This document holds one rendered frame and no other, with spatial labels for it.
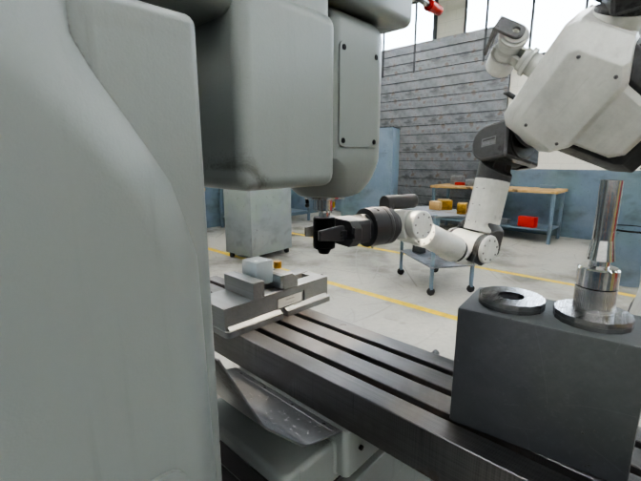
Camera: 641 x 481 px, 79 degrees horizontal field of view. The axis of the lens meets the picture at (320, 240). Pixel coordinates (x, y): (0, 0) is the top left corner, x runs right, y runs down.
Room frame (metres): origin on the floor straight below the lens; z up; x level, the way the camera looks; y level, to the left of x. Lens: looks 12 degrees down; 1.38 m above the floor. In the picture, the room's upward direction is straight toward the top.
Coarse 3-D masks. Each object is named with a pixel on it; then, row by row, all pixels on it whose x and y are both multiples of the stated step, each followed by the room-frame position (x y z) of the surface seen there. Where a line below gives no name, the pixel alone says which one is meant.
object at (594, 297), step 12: (576, 276) 0.50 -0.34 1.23; (576, 288) 0.49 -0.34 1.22; (588, 288) 0.48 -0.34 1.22; (600, 288) 0.47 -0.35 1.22; (612, 288) 0.47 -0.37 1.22; (576, 300) 0.49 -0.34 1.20; (588, 300) 0.48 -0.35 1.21; (600, 300) 0.47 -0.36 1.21; (612, 300) 0.47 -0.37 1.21; (588, 312) 0.47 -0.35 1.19; (600, 312) 0.47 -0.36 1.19; (612, 312) 0.47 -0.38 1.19
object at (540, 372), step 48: (480, 288) 0.62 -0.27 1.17; (480, 336) 0.52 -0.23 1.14; (528, 336) 0.48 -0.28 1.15; (576, 336) 0.45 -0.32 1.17; (624, 336) 0.44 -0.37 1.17; (480, 384) 0.51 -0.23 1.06; (528, 384) 0.48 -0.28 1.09; (576, 384) 0.45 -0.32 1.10; (624, 384) 0.42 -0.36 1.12; (528, 432) 0.47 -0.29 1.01; (576, 432) 0.44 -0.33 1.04; (624, 432) 0.41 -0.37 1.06; (624, 480) 0.41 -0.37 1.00
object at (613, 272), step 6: (582, 264) 0.50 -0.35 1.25; (588, 264) 0.50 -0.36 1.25; (582, 270) 0.49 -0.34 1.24; (588, 270) 0.48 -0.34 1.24; (594, 270) 0.48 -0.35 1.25; (600, 270) 0.47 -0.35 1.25; (606, 270) 0.47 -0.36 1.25; (612, 270) 0.47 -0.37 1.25; (618, 270) 0.47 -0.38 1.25; (588, 276) 0.48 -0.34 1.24; (594, 276) 0.47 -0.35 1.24; (600, 276) 0.47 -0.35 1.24; (606, 276) 0.47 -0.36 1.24; (612, 276) 0.47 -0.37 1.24; (618, 276) 0.47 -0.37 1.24
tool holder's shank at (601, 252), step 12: (600, 180) 0.50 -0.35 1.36; (612, 180) 0.48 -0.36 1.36; (600, 192) 0.49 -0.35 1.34; (612, 192) 0.48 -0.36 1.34; (600, 204) 0.49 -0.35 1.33; (612, 204) 0.48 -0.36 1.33; (600, 216) 0.49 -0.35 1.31; (612, 216) 0.48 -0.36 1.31; (600, 228) 0.48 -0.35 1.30; (612, 228) 0.48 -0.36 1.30; (600, 240) 0.48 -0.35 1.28; (612, 240) 0.48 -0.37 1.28; (588, 252) 0.50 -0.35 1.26; (600, 252) 0.48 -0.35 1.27; (612, 252) 0.48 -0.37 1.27; (600, 264) 0.48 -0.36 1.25
